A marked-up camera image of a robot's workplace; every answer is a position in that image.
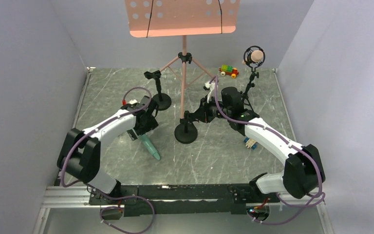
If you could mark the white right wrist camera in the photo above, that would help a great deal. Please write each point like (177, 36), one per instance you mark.
(209, 86)

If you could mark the teal microphone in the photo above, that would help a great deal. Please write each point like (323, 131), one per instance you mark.
(149, 146)

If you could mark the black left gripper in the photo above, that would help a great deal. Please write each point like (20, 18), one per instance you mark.
(138, 133)

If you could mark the colourful toy block train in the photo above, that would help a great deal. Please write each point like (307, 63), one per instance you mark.
(226, 70)

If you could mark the black round-base mic stand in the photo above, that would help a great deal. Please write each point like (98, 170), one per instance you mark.
(186, 132)
(163, 100)

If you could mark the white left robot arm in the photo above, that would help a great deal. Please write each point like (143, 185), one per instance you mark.
(82, 149)

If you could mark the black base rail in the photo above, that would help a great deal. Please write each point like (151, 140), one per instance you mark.
(186, 199)

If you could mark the black tripod microphone stand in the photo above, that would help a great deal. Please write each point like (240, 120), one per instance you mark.
(254, 74)

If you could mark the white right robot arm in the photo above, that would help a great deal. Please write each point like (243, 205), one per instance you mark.
(303, 170)

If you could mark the white blue toy block car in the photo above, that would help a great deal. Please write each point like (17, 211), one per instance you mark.
(250, 143)

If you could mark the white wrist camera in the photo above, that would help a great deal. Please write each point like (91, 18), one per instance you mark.
(135, 105)
(209, 86)

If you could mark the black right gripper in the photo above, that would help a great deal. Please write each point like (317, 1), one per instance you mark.
(198, 114)

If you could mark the pink microphone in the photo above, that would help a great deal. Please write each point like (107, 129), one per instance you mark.
(250, 57)

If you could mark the pink music stand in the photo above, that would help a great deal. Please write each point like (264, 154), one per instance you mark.
(167, 18)

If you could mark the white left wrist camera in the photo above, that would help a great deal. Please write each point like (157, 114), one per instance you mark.
(135, 105)

